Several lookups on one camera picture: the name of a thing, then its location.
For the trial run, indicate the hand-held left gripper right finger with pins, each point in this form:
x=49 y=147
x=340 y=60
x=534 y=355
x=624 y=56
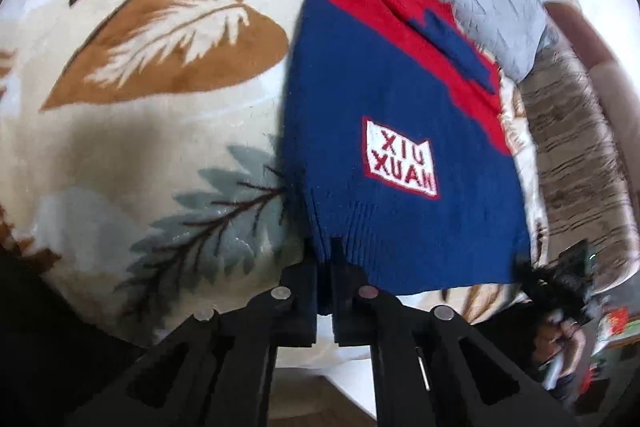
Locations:
x=350 y=307

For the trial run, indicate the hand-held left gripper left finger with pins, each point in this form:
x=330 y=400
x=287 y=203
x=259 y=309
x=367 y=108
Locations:
x=299 y=307

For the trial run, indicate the red and blue knit sweater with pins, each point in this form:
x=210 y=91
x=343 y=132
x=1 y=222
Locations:
x=350 y=107

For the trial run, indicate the person's right hand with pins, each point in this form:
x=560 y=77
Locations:
x=567 y=344

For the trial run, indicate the beige striped sofa cover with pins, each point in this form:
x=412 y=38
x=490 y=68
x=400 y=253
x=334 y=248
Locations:
x=575 y=157

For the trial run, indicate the leaf print fleece blanket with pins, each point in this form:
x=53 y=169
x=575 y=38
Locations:
x=150 y=132

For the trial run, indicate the brown sofa armrest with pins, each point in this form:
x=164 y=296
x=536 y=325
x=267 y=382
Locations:
x=585 y=37

